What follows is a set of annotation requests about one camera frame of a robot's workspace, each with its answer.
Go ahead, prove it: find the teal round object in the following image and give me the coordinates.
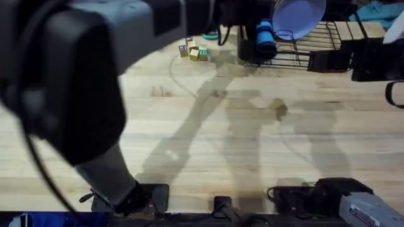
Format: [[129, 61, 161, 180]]
[[201, 30, 220, 41]]

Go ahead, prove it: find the black rail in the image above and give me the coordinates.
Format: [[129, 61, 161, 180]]
[[0, 210, 351, 227]]

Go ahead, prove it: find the blue cup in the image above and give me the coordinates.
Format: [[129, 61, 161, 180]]
[[255, 19, 278, 61]]

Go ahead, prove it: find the blue plate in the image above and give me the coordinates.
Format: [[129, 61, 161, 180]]
[[271, 0, 327, 41]]

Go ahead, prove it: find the heap of toy blocks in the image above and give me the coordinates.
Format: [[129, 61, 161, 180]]
[[178, 36, 210, 62]]

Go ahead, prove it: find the black wire dish rack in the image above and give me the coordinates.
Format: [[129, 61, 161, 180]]
[[239, 20, 386, 69]]

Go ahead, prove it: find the black cable loop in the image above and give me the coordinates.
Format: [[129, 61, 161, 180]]
[[384, 80, 404, 110]]

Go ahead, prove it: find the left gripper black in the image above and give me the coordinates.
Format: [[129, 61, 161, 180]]
[[143, 0, 275, 61]]

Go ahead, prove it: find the teal cloth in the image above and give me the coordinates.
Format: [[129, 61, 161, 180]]
[[348, 0, 404, 31]]

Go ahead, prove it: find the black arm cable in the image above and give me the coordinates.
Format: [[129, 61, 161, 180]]
[[21, 125, 78, 214]]

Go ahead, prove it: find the blue object below rail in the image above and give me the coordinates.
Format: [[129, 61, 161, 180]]
[[8, 211, 110, 227]]

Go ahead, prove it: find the white object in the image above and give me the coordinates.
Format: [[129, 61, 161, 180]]
[[383, 16, 404, 45]]

